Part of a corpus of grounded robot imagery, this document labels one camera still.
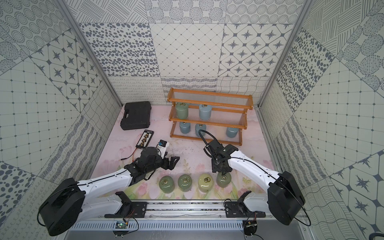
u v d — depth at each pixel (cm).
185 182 75
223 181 77
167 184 75
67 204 41
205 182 75
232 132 97
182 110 88
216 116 93
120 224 71
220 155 59
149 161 65
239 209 66
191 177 80
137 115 110
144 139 99
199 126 96
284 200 41
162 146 75
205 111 88
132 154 93
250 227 73
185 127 100
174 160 77
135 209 73
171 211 76
